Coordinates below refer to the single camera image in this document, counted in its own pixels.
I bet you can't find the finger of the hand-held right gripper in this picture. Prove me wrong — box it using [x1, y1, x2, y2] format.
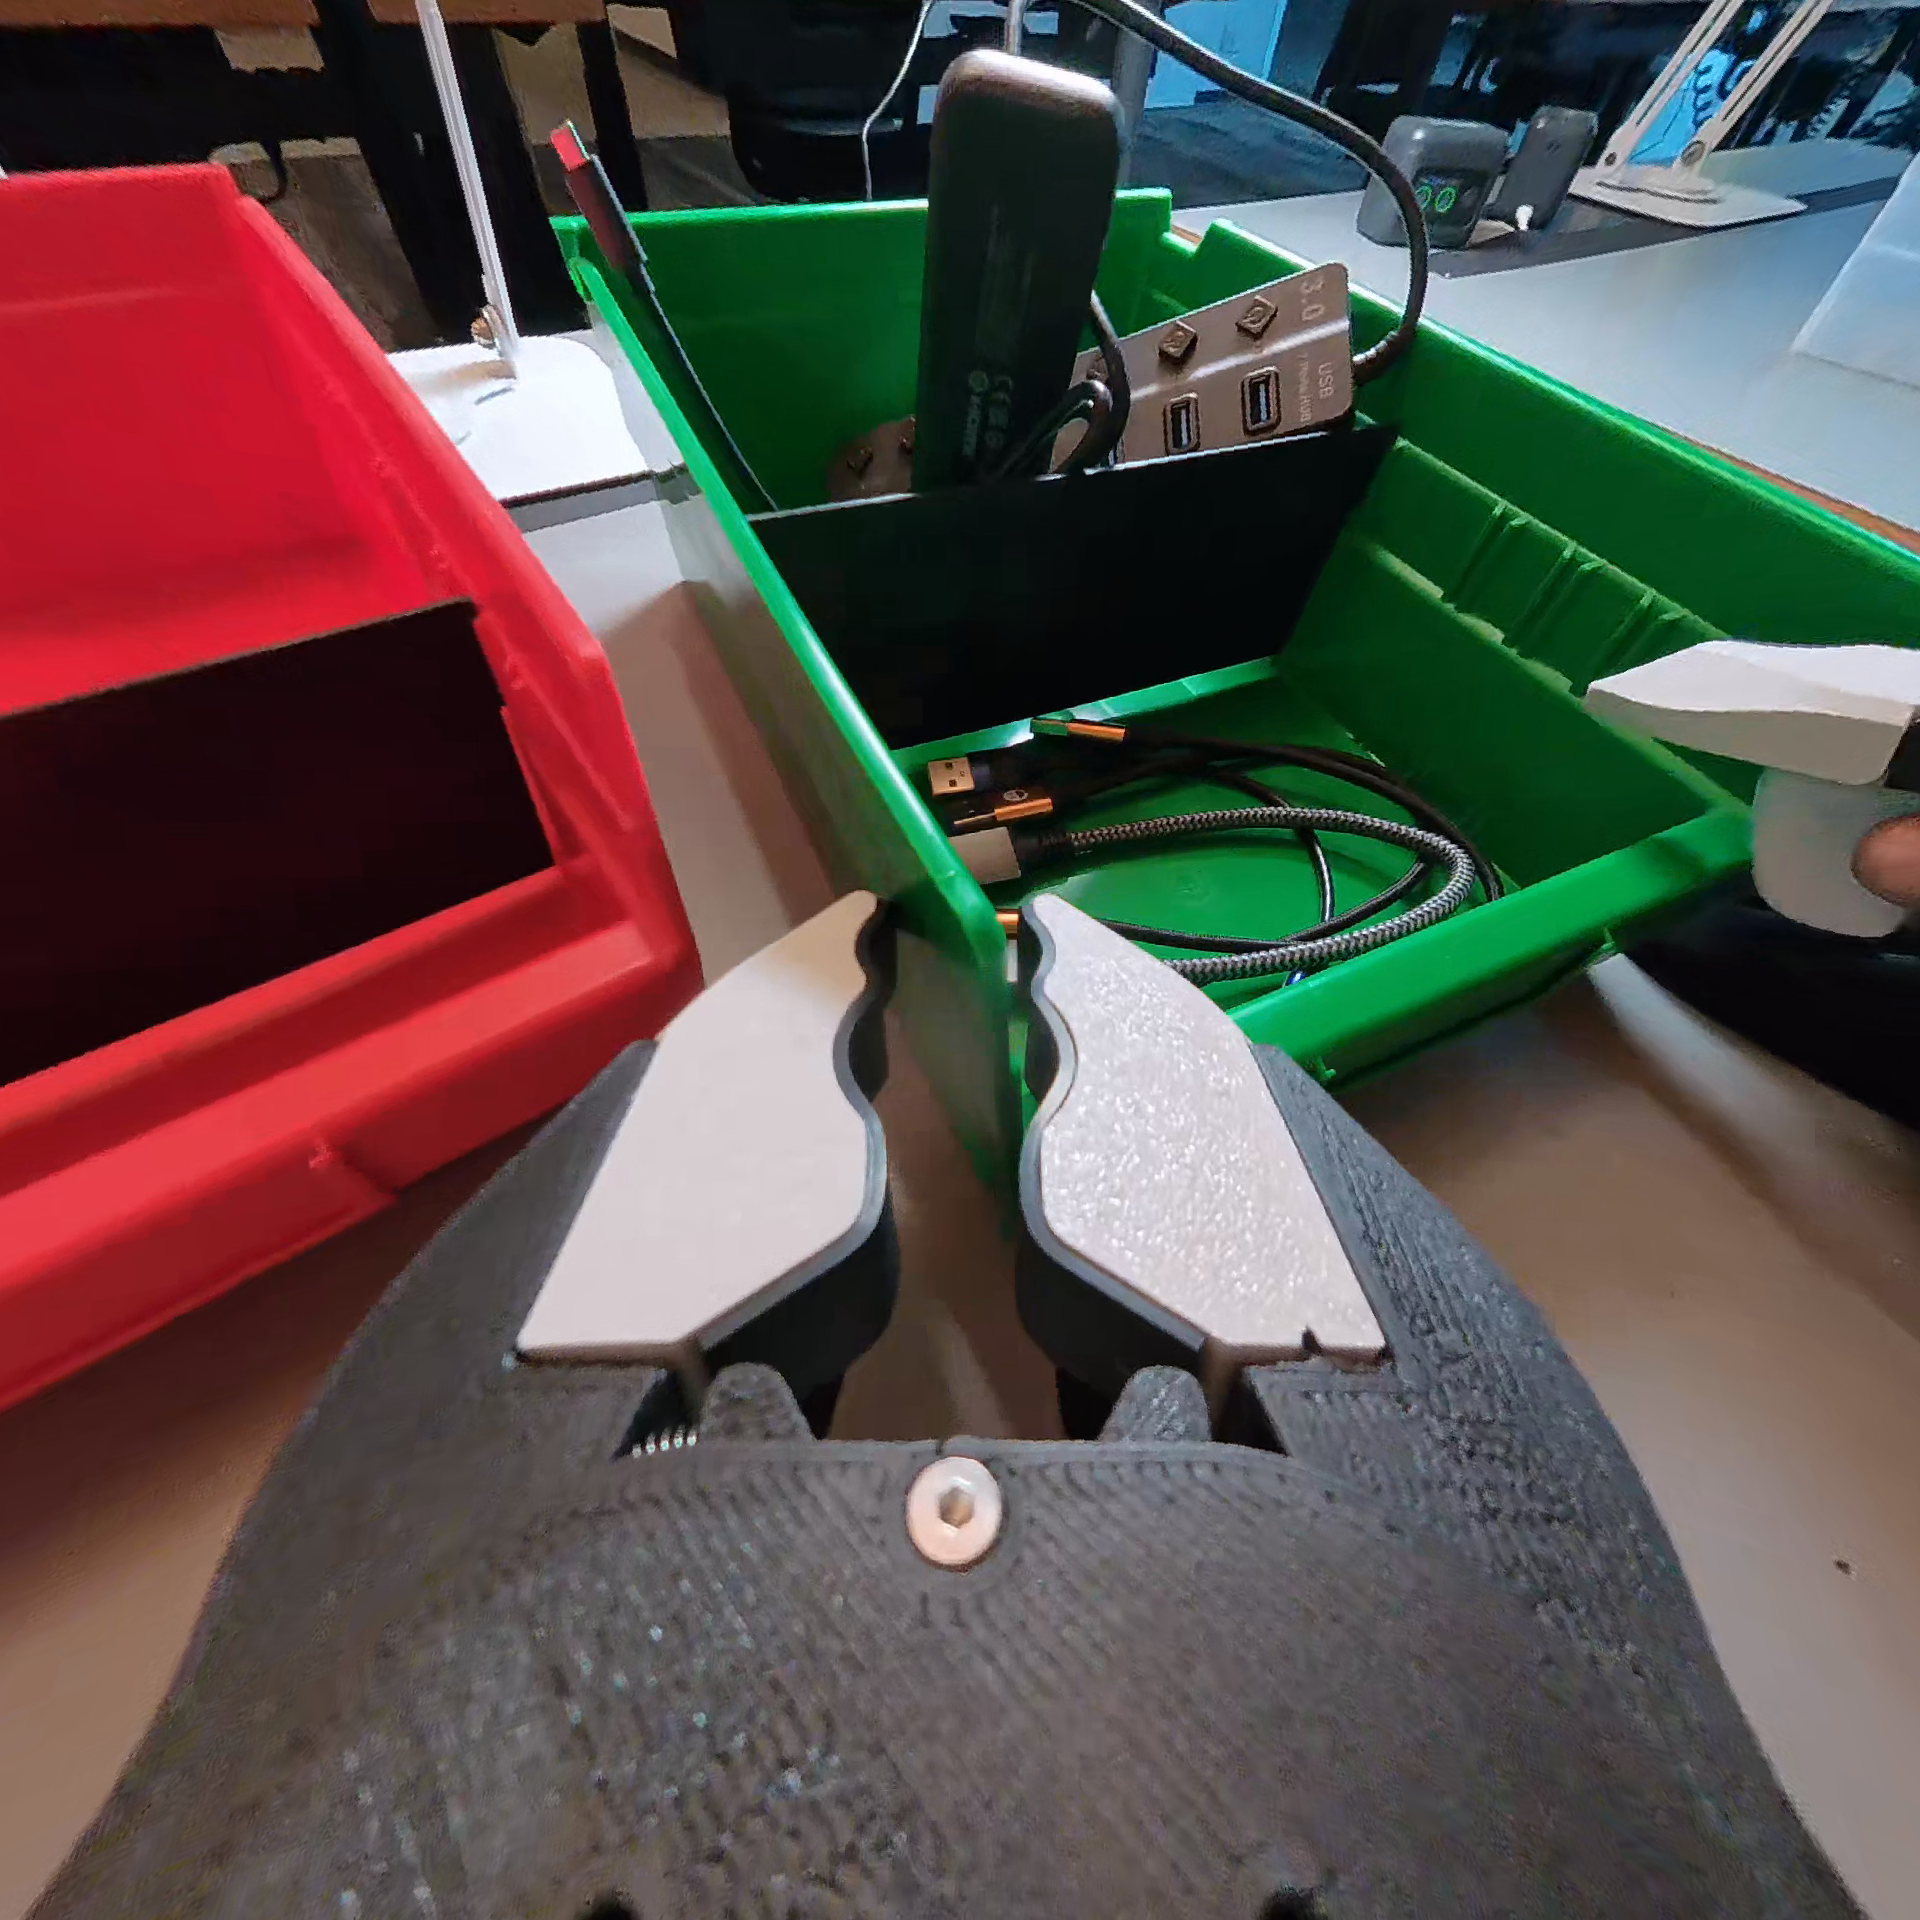
[1584, 640, 1920, 789]

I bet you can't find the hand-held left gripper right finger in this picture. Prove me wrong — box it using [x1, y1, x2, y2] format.
[1016, 892, 1392, 1377]

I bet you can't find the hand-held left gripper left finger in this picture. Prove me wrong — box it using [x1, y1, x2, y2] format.
[514, 888, 906, 1374]

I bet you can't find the green plastic bin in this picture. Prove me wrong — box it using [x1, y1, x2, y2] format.
[552, 188, 1920, 1191]

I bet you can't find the grey braided usb cable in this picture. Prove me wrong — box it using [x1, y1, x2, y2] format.
[953, 803, 1507, 987]

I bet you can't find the black usb hub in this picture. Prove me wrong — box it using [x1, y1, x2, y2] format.
[911, 47, 1127, 495]

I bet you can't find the red plastic bin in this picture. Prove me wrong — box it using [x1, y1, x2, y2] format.
[0, 161, 707, 1412]

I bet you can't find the grey usb hub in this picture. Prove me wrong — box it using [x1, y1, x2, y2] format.
[1068, 0, 1431, 462]

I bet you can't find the white stand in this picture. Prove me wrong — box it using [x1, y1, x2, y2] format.
[1563, 0, 1871, 231]

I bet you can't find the black bin divider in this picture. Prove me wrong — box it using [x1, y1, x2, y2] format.
[748, 422, 1401, 752]
[0, 596, 570, 1085]

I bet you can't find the dark grey charger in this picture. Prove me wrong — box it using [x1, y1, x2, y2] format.
[1499, 103, 1603, 231]

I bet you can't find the grey charger with display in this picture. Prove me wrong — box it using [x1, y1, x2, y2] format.
[1353, 117, 1513, 248]

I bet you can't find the black card red tab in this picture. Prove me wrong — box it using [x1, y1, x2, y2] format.
[547, 123, 782, 515]

